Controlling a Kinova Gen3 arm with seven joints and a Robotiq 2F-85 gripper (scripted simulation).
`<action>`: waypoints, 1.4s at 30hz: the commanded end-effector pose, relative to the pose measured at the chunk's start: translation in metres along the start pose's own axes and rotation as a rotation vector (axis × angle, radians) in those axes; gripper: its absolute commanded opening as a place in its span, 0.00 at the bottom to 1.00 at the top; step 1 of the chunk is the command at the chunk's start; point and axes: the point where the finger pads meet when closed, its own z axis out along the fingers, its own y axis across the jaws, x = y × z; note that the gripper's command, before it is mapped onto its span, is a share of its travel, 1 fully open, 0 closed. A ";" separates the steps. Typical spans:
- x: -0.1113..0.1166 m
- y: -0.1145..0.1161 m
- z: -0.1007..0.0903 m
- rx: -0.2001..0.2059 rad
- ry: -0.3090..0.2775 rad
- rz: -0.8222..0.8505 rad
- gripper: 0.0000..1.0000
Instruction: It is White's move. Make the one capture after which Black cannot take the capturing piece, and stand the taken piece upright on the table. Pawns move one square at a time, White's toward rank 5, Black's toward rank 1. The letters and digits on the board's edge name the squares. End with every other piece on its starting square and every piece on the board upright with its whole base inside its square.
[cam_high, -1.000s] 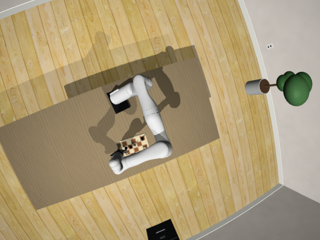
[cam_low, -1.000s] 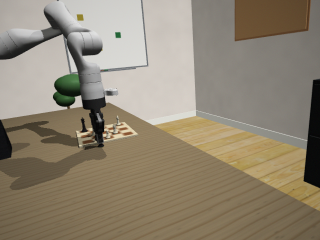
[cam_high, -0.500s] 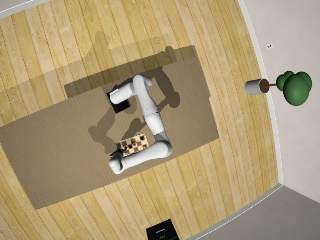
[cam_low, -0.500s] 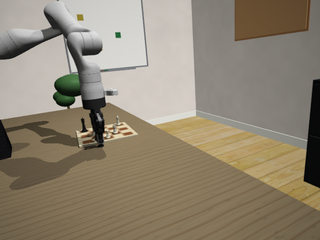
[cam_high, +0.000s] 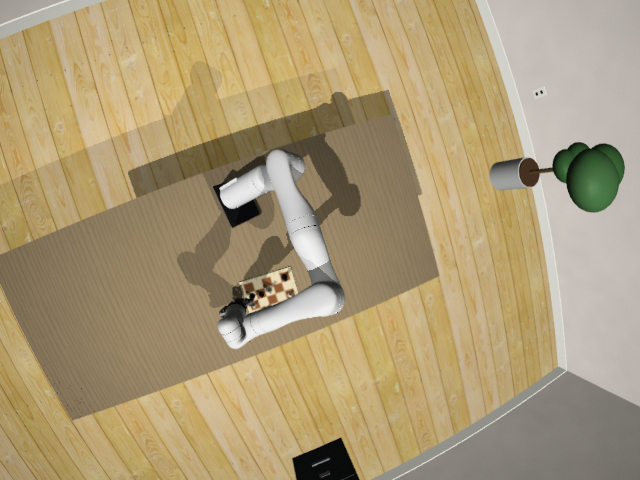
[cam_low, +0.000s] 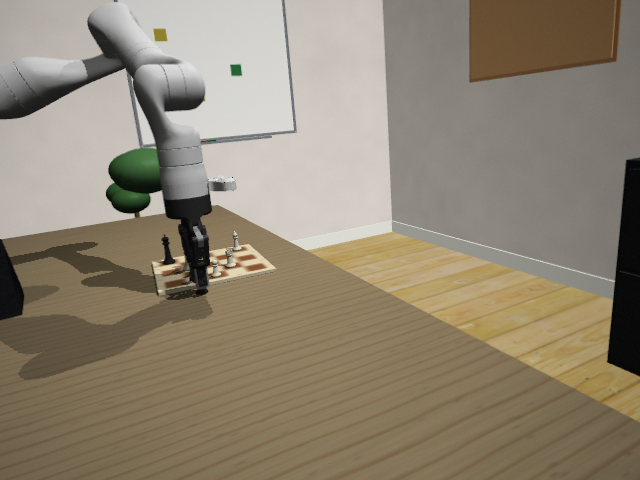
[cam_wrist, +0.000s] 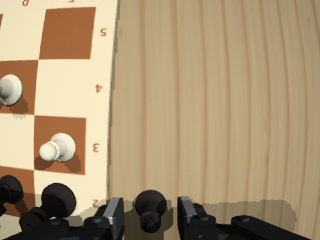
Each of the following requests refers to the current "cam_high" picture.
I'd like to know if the brown and cream chessboard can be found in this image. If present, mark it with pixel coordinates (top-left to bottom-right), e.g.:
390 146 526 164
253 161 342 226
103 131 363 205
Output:
239 267 298 313

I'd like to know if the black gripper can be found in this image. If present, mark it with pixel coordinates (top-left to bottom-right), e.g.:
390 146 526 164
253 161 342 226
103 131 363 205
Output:
219 297 254 318

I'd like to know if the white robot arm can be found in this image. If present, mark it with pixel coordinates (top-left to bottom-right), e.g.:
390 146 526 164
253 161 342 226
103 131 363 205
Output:
217 149 345 349

